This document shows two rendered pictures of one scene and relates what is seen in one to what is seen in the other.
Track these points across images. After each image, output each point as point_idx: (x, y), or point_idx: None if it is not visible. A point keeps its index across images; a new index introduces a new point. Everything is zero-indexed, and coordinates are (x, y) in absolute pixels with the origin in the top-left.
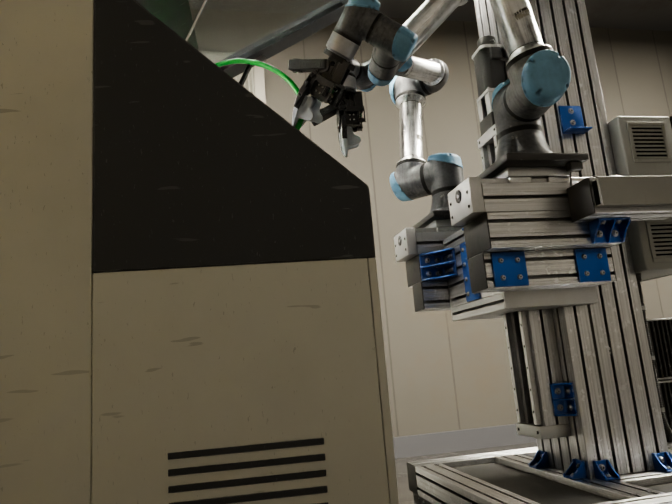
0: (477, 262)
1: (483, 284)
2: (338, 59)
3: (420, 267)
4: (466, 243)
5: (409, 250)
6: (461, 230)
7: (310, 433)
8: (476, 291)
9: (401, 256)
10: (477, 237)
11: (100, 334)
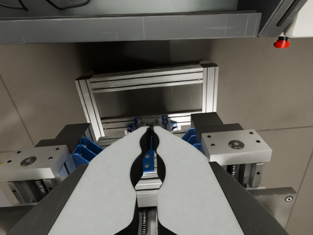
0: (67, 134)
1: (69, 126)
2: None
3: (196, 135)
4: (74, 143)
5: (202, 137)
6: (147, 182)
7: None
8: (82, 123)
9: (228, 132)
10: (52, 145)
11: None
